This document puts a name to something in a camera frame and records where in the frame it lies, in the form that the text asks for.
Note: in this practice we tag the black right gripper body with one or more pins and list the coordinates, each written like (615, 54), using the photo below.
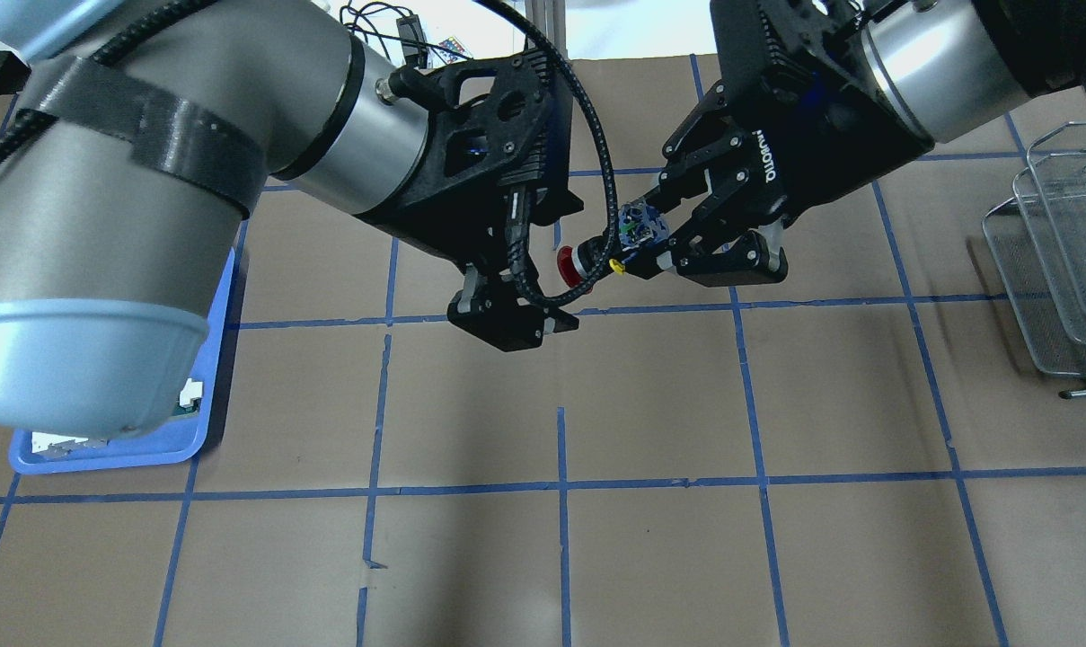
(825, 137)

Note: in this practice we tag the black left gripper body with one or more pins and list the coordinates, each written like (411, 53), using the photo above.
(419, 218)

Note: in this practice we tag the red emergency stop button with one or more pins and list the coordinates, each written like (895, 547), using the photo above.
(641, 229)

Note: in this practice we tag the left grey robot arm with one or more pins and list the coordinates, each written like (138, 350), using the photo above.
(144, 136)

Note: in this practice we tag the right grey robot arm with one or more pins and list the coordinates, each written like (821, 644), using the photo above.
(953, 66)

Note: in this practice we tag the green terminal block module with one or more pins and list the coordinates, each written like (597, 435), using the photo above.
(189, 400)

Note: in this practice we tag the blue plastic tray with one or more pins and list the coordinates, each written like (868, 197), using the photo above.
(128, 394)

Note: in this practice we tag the white relay module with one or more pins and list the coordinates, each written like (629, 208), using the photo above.
(53, 446)

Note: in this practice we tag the aluminium frame post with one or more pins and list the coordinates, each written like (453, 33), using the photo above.
(549, 18)

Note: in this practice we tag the wire mesh shelf rack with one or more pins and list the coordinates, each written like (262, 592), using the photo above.
(1037, 239)

